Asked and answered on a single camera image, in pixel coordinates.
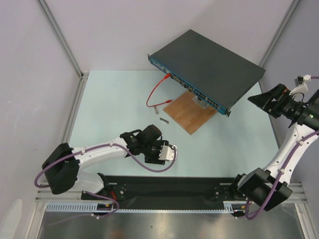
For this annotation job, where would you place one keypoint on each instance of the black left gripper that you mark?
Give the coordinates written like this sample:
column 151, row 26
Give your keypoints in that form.
column 155, row 159

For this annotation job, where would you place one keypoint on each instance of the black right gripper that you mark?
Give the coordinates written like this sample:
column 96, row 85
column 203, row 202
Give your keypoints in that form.
column 275, row 100

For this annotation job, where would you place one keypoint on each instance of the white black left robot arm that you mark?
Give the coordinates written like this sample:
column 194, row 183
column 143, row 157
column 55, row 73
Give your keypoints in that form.
column 64, row 168

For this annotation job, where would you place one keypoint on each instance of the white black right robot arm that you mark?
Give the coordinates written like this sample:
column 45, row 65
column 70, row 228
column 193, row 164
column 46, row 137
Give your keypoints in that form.
column 269, row 186

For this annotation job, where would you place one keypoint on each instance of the silver transceiver module on table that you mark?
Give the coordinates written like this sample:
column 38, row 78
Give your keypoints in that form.
column 163, row 120

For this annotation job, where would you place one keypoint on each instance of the wooden base board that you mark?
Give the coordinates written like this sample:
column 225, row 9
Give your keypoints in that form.
column 187, row 114

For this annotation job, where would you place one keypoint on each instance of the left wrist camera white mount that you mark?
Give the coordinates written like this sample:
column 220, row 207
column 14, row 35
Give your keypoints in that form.
column 168, row 153

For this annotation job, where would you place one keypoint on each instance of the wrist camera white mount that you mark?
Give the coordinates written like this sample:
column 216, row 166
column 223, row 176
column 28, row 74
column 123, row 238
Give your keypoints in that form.
column 301, row 84
column 168, row 153

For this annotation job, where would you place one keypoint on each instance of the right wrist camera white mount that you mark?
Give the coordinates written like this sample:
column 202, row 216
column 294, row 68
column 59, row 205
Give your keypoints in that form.
column 301, row 84

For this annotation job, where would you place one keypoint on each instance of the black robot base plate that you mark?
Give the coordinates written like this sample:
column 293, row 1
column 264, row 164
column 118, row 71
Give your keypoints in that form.
column 184, row 190

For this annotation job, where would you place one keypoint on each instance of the blue black network switch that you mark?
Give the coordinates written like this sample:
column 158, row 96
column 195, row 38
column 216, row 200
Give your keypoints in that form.
column 212, row 72

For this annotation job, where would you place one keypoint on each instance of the grey slotted cable duct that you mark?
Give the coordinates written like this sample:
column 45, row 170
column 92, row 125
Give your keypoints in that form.
column 95, row 207

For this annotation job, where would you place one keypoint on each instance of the aluminium frame post left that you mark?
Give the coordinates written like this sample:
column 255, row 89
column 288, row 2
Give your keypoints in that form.
column 52, row 22

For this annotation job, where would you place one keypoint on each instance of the aluminium frame post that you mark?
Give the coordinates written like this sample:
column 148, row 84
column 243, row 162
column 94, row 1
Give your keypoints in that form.
column 52, row 22
column 279, row 32

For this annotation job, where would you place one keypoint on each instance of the aluminium frame post right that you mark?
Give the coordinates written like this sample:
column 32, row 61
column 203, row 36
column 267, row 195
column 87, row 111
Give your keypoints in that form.
column 279, row 32

